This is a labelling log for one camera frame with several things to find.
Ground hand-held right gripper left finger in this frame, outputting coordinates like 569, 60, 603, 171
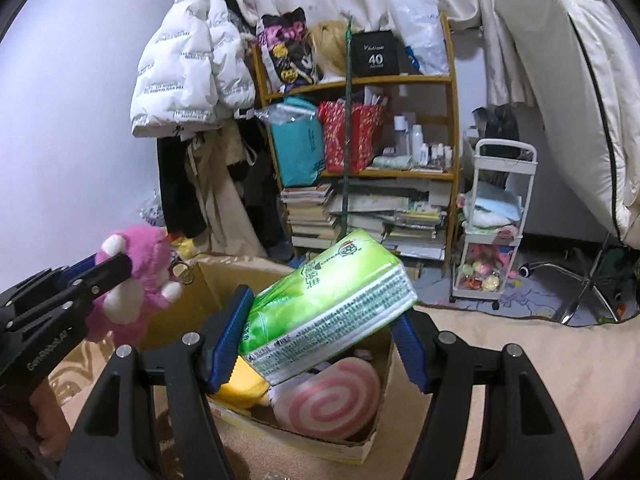
70, 285, 256, 480

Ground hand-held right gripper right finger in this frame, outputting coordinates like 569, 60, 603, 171
391, 310, 585, 480

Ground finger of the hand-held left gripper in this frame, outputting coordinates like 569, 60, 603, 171
0, 255, 97, 306
0, 252, 134, 337

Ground pink plush toy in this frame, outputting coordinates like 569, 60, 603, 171
86, 224, 183, 348

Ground printed cardboard box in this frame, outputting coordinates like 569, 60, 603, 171
140, 255, 396, 465

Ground round yellow plush pouch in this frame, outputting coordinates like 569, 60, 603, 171
207, 357, 271, 408

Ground green tissue pack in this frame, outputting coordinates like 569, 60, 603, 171
239, 228, 418, 386

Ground pink swirl plush cushion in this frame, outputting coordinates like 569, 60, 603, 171
270, 357, 383, 442

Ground person's left hand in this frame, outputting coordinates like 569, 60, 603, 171
27, 377, 74, 461

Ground purple patterned floor mat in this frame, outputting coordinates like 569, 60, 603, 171
412, 260, 561, 321

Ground black hanging trousers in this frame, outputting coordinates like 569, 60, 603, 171
157, 132, 208, 238

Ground pile of colourful small toys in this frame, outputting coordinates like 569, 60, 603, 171
457, 242, 516, 293

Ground beige hanging coat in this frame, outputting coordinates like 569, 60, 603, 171
185, 122, 268, 261

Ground dark hanging coat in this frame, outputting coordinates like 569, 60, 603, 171
235, 110, 292, 261

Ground stack of books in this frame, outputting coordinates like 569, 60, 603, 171
280, 180, 451, 263

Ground beige patterned blanket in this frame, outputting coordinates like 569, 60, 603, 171
45, 305, 640, 480

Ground light blue pillow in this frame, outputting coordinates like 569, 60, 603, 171
467, 195, 522, 226

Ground chrome chair base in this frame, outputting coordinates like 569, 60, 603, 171
520, 232, 623, 326

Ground light green folded cloth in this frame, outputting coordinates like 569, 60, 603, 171
372, 155, 413, 171

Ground teal bag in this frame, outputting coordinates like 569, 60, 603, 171
260, 96, 326, 188

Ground white trolley cart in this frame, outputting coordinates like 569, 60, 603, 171
450, 139, 538, 303

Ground group of white cosmetic bottles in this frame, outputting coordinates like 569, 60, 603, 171
392, 114, 453, 167

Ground white puffer jacket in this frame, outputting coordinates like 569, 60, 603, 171
130, 0, 257, 138

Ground green pole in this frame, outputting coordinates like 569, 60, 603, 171
336, 15, 355, 243

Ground red patterned bag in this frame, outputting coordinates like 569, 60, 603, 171
318, 100, 388, 173

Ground wooden shelf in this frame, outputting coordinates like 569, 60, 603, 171
250, 12, 461, 266

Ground black patterned bag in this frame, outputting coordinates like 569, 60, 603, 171
256, 7, 323, 93

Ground blonde wig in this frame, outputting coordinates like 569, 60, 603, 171
306, 20, 351, 83

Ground black box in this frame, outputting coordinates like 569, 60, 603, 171
349, 30, 401, 78

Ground white mattress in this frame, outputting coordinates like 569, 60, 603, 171
495, 0, 640, 243

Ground white plastic bag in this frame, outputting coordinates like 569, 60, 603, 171
387, 0, 449, 76

